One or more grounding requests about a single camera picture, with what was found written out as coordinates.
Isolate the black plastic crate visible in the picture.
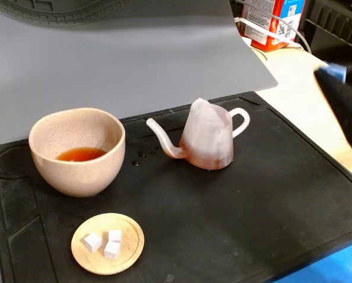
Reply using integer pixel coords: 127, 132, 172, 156
298, 0, 352, 60

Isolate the translucent plastic gooseneck kettle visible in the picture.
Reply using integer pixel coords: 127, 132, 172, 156
146, 97, 251, 172

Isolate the grey braided cable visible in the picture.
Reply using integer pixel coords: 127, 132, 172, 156
269, 14, 312, 54

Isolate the round wooden coaster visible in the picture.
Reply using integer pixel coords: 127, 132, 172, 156
70, 212, 146, 276

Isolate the white cube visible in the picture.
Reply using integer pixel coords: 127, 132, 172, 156
103, 241, 121, 261
107, 229, 123, 244
80, 231, 104, 254

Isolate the beige speckled ceramic cup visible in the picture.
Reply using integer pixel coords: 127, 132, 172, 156
28, 107, 127, 199

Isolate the white flat strap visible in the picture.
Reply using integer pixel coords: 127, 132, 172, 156
233, 17, 305, 50

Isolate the black gripper finger blue tape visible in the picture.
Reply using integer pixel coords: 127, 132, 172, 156
313, 65, 352, 162
325, 61, 352, 84

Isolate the blue tape strip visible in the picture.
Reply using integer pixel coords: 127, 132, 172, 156
269, 241, 352, 283

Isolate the black work mat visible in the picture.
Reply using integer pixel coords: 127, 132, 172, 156
0, 91, 352, 283

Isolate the red and blue carton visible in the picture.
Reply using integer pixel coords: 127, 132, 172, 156
239, 0, 307, 53

